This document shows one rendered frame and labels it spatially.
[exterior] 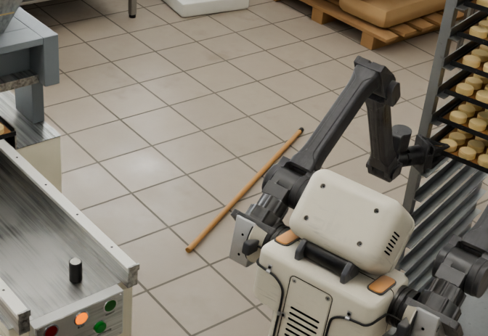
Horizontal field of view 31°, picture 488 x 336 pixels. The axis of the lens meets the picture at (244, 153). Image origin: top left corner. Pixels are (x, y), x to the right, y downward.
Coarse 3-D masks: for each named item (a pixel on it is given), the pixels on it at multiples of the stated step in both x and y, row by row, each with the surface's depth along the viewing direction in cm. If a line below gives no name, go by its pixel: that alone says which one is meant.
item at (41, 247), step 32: (0, 192) 246; (0, 224) 234; (32, 224) 235; (0, 256) 223; (32, 256) 224; (64, 256) 225; (32, 288) 214; (64, 288) 215; (96, 288) 216; (128, 288) 221; (0, 320) 204; (128, 320) 227
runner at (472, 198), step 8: (480, 184) 330; (472, 192) 325; (480, 192) 330; (464, 200) 321; (472, 200) 325; (456, 208) 316; (464, 208) 320; (448, 216) 312; (456, 216) 315; (440, 224) 308; (448, 224) 311; (432, 232) 303; (440, 232) 306; (424, 240) 299; (432, 240) 302; (416, 248) 295; (424, 248) 298; (408, 256) 292; (416, 256) 293; (400, 264) 288; (408, 264) 289
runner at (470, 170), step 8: (464, 168) 306; (472, 168) 309; (456, 176) 301; (464, 176) 304; (448, 184) 297; (456, 184) 300; (440, 192) 294; (448, 192) 295; (432, 200) 290; (440, 200) 290; (424, 208) 286; (432, 208) 286; (416, 216) 281; (424, 216) 282; (416, 224) 278
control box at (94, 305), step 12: (108, 288) 216; (120, 288) 216; (84, 300) 212; (96, 300) 212; (108, 300) 214; (120, 300) 217; (60, 312) 207; (72, 312) 208; (84, 312) 210; (96, 312) 213; (108, 312) 215; (120, 312) 219; (36, 324) 203; (48, 324) 204; (60, 324) 207; (72, 324) 209; (84, 324) 212; (96, 324) 215; (108, 324) 218; (120, 324) 221
